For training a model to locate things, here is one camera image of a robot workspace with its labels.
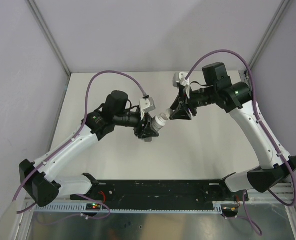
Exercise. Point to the aluminium frame crossbar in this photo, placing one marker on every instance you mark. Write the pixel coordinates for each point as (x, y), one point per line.
(283, 191)

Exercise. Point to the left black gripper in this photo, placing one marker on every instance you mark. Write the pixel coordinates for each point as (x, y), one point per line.
(145, 131)

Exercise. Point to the white bottle cap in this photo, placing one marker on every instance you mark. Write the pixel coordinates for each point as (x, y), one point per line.
(168, 112)

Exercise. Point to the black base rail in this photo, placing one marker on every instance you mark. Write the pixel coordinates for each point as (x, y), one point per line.
(162, 194)

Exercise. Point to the right aluminium frame post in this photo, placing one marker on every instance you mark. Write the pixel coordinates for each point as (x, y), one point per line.
(270, 31)

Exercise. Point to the left aluminium frame post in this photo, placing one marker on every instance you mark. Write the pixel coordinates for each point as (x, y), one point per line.
(37, 15)

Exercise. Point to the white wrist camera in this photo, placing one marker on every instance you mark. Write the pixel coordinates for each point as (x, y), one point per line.
(181, 79)
(146, 104)

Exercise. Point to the grey slotted cable duct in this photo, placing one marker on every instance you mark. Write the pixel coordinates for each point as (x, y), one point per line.
(93, 208)

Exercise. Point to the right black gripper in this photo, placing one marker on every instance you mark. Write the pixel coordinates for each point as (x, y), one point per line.
(181, 109)

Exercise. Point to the white pill bottle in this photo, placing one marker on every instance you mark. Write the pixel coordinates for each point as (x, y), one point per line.
(159, 121)

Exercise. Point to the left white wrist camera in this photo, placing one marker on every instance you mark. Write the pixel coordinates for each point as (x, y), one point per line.
(146, 104)

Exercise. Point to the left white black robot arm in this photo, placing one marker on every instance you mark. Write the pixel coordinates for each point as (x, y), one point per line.
(39, 178)

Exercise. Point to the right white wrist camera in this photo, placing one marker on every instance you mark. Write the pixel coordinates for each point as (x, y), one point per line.
(181, 79)

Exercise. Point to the aluminium frame post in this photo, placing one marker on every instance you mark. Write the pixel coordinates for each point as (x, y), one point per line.
(37, 15)
(270, 31)

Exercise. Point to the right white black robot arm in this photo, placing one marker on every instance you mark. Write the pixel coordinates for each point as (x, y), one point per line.
(275, 163)

